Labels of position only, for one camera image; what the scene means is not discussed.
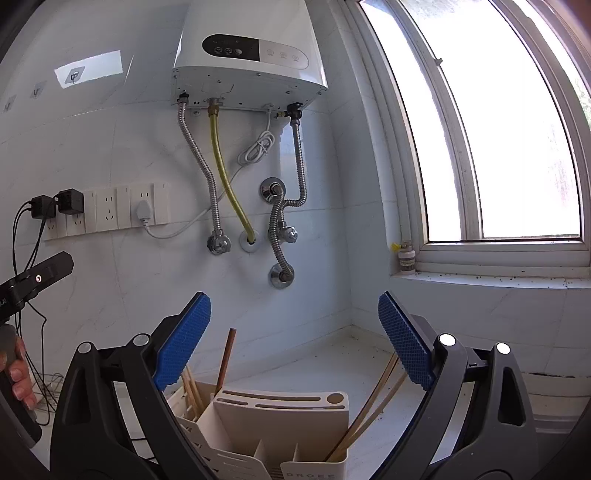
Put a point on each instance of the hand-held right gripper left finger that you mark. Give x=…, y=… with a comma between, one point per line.
x=182, y=344

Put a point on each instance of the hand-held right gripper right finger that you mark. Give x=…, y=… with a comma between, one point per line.
x=406, y=341

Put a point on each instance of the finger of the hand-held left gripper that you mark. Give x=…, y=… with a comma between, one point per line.
x=46, y=272

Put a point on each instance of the light wooden chopstick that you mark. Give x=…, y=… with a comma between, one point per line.
x=374, y=414
x=189, y=390
x=196, y=390
x=369, y=408

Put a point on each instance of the dark brown chopstick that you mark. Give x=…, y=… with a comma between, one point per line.
x=226, y=360
x=364, y=401

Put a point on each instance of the cream utensil holder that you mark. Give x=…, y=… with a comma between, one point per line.
x=281, y=424

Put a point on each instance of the person's left hand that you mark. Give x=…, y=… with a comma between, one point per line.
x=21, y=374

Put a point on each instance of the black charger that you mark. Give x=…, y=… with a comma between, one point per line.
x=42, y=207
x=70, y=201

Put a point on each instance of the small white bottle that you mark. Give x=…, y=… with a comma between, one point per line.
x=407, y=259

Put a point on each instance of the chrome angle valve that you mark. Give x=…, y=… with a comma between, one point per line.
x=290, y=232
x=218, y=243

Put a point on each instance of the white framed window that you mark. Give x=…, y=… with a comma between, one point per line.
x=485, y=120

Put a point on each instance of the black inlet valve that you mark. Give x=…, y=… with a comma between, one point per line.
x=293, y=112

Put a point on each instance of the window latch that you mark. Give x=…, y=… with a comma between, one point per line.
x=437, y=59

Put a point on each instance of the white water heater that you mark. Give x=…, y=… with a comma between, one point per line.
x=249, y=46

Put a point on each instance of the row of white wall sockets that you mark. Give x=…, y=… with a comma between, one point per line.
x=111, y=207

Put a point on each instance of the white round wall flange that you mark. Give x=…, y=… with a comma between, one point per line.
x=244, y=244

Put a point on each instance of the chrome wall flange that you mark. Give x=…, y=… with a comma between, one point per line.
x=280, y=277
x=271, y=190

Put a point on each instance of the adhesive wall hook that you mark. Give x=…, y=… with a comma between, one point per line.
x=37, y=90
x=74, y=76
x=8, y=104

